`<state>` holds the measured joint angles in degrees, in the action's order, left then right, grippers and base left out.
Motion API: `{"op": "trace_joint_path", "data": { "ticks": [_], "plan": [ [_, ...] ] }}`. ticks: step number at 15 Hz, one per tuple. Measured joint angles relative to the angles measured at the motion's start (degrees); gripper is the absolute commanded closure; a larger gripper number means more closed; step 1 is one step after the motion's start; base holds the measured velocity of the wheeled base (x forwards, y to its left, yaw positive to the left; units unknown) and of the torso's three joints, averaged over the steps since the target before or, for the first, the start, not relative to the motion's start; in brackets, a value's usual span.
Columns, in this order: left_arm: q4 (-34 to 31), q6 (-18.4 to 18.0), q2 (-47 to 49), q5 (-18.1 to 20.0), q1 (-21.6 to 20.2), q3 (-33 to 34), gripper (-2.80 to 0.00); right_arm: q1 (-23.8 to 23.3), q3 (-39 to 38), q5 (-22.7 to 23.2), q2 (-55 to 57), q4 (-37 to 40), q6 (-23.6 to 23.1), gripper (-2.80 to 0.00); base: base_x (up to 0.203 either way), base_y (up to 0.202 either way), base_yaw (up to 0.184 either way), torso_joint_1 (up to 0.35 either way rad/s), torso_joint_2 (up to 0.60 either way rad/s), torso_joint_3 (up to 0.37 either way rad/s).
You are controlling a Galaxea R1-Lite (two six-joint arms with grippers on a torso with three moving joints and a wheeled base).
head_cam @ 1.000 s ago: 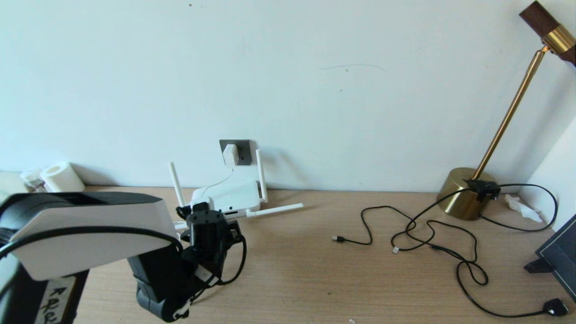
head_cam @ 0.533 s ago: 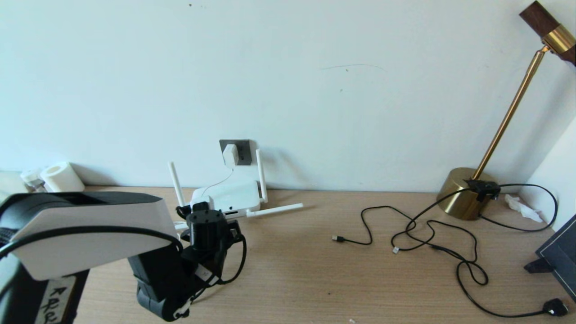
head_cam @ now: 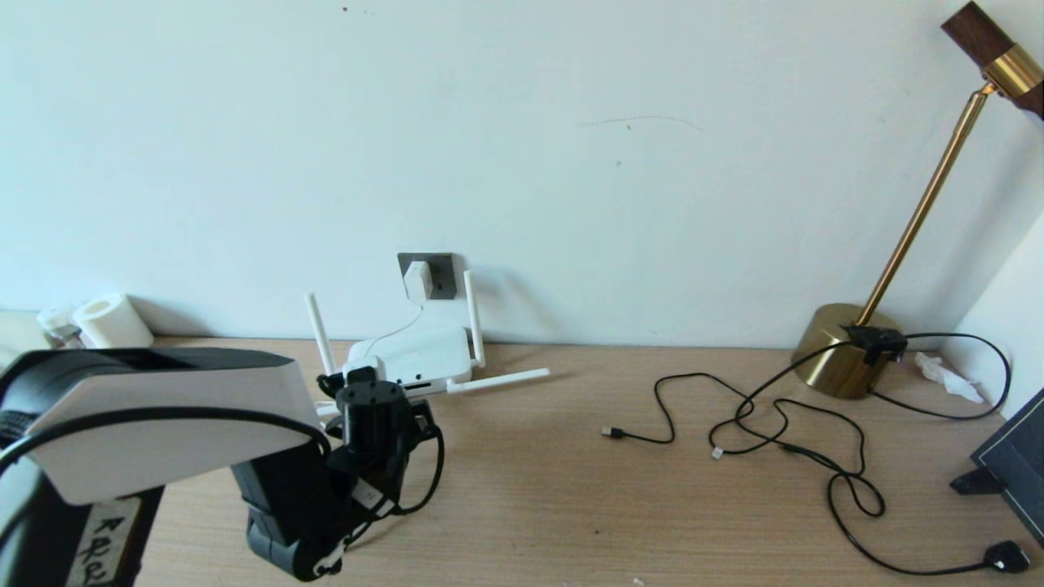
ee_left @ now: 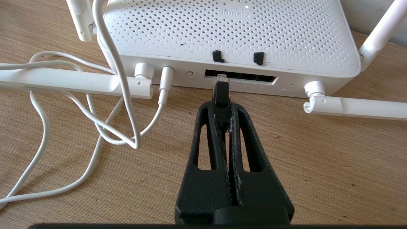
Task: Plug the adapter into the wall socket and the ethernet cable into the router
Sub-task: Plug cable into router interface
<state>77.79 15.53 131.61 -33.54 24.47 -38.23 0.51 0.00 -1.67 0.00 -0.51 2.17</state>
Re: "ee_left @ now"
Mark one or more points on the small black tape piece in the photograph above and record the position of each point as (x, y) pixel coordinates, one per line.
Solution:
(218, 56)
(259, 58)

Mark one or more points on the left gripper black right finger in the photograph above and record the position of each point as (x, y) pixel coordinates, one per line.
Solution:
(260, 190)

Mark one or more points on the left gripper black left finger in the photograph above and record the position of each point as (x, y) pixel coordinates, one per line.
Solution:
(203, 190)

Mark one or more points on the white router with antennas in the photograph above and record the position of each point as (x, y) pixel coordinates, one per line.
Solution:
(222, 28)

